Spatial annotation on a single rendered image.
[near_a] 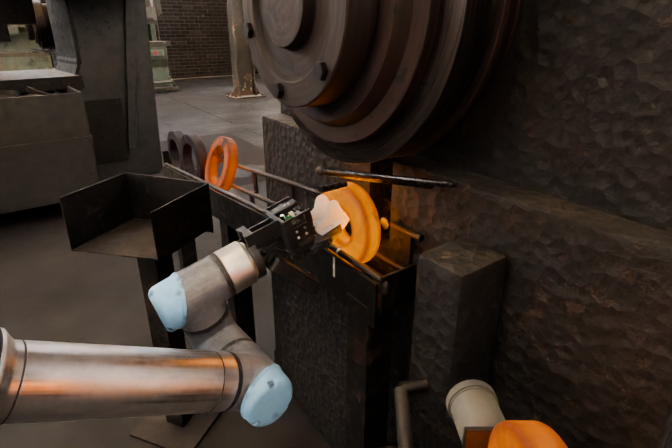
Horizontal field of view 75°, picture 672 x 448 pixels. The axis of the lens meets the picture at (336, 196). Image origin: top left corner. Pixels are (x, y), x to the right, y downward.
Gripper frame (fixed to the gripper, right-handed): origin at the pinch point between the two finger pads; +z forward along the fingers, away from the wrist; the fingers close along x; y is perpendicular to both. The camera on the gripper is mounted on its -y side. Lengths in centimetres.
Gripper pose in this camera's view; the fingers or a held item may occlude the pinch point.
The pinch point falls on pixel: (347, 214)
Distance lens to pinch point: 80.5
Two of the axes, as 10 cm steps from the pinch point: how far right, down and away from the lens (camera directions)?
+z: 7.9, -4.4, 4.3
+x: -5.8, -2.9, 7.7
